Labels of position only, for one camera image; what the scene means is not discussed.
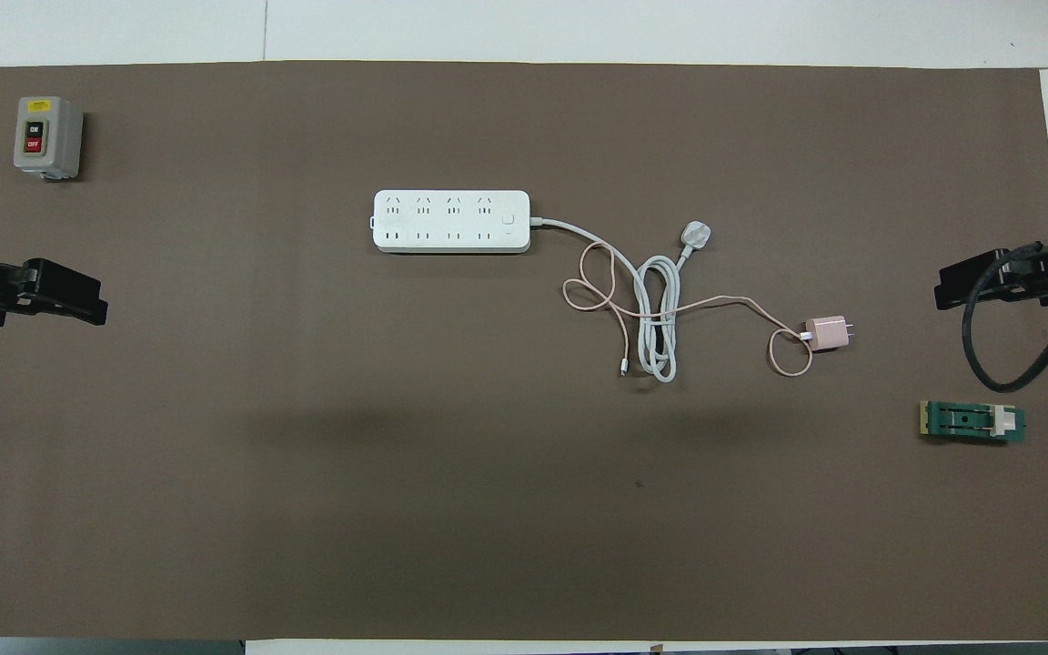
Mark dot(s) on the pink charger block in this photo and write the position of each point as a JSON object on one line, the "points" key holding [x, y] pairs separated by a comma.
{"points": [[826, 333]]}

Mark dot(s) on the white power strip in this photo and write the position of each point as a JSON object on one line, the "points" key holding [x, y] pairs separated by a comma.
{"points": [[451, 221]]}

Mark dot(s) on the brown table mat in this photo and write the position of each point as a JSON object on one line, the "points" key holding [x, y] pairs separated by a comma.
{"points": [[488, 500]]}

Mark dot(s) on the grey on-off switch box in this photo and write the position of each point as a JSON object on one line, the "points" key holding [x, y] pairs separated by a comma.
{"points": [[48, 136]]}

